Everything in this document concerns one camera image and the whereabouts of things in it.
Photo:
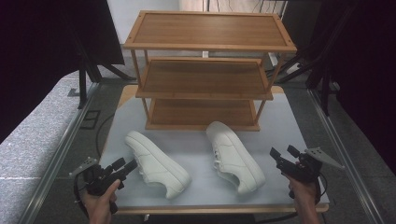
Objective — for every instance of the person's right hand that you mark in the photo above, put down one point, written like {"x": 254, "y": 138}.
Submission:
{"x": 303, "y": 196}

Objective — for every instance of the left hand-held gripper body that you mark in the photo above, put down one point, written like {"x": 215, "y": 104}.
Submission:
{"x": 96, "y": 180}

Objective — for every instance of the person's left hand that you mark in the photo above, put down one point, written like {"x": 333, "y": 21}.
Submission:
{"x": 99, "y": 205}

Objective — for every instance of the three-tier wooden shoe rack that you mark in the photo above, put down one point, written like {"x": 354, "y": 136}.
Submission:
{"x": 205, "y": 31}

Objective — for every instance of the metal floor rail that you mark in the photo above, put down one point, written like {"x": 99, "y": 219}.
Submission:
{"x": 59, "y": 155}
{"x": 342, "y": 149}

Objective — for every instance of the white sneaker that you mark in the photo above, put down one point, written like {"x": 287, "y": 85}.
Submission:
{"x": 233, "y": 155}
{"x": 155, "y": 165}

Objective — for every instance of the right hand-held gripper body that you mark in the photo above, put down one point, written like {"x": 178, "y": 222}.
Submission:
{"x": 303, "y": 169}

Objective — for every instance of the black metal stand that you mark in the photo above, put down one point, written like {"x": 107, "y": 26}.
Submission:
{"x": 325, "y": 93}
{"x": 82, "y": 77}

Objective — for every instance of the black curtain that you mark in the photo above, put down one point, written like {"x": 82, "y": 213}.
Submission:
{"x": 367, "y": 62}
{"x": 37, "y": 46}

